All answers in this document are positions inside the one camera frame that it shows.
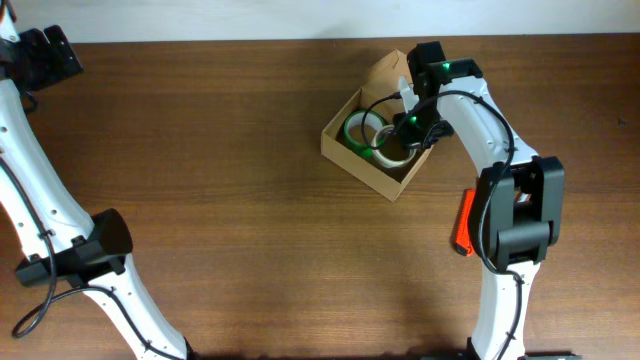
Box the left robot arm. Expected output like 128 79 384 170
1 0 197 359

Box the brown cardboard box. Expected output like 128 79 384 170
321 50 429 202

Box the orange utility knife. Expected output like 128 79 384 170
454 188 476 257

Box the white tape roll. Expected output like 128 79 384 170
371 125 417 169

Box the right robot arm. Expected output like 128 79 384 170
394 41 565 359

